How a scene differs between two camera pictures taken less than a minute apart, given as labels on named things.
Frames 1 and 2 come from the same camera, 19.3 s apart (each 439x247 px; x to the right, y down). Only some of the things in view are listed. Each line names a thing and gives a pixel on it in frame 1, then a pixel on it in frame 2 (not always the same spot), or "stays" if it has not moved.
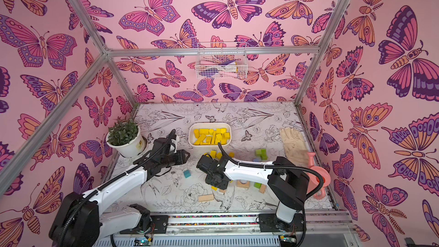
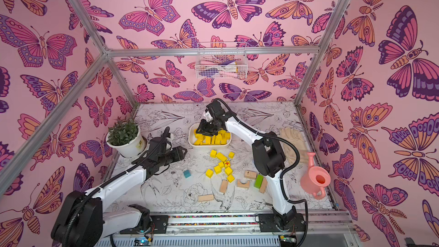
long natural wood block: x=206 y=197 stays
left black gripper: x=181 y=156 stays
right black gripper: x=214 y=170 → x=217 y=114
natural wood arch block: x=246 y=185 stays
